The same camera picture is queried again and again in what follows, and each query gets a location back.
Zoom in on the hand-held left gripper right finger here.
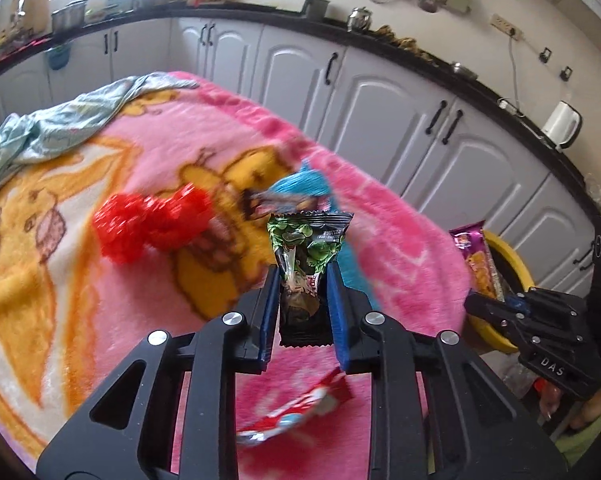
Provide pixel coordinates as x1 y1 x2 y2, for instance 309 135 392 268
327 262 569 480

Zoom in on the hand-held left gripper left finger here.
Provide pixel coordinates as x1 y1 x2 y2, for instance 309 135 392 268
35 265 281 480

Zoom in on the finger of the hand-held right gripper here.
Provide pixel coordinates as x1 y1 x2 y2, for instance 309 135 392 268
463 292 524 353
503 287 551 318

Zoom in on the yellow rimmed bucket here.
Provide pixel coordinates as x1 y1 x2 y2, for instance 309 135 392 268
468 230 537 356

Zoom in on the purple snack packet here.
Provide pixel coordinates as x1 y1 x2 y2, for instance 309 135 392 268
451 225 506 306

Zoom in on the green snack packet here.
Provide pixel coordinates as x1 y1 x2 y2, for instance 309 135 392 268
266 211 355 348

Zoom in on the person's right hand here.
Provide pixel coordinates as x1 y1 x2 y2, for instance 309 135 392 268
538 377 601 433

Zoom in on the pink printed blanket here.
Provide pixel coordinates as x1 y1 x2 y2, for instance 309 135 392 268
0 70 474 480

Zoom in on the red and white packet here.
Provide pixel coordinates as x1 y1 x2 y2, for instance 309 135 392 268
235 367 356 448

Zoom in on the yellow green garment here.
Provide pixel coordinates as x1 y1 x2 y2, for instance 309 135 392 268
555 425 601 476

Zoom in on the clear plastic bag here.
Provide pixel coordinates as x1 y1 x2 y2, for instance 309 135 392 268
583 172 601 216

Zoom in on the blue snack packet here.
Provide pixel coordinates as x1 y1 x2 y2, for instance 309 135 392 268
250 157 381 311

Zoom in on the red shiny snack packet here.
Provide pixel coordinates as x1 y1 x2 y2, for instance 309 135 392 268
93 185 216 266

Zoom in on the white electric kettle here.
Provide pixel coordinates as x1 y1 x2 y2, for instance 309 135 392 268
541 101 583 151

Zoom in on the white base cabinet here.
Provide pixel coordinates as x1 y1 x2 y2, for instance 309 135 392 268
0 15 601 286

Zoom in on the steel bowl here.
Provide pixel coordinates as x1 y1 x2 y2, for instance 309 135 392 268
449 61 480 81

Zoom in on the pile of ginger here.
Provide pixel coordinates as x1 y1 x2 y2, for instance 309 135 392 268
375 25 434 58

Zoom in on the beige power strip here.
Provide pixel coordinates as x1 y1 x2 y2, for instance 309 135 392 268
489 12 524 41

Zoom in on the light blue cloth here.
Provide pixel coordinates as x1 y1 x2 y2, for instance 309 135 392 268
0 72 174 201

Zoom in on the steel teapot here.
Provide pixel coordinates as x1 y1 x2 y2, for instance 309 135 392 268
347 6 374 31

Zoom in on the dark metal pot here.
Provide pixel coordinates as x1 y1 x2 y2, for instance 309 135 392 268
303 0 330 22

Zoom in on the blue hanging holder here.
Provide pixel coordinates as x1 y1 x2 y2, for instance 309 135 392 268
46 42 74 71

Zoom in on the steel cooking pot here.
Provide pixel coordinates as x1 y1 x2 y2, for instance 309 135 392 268
50 0 88 31

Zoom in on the beige board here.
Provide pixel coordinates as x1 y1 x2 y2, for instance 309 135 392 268
13 0 51 31

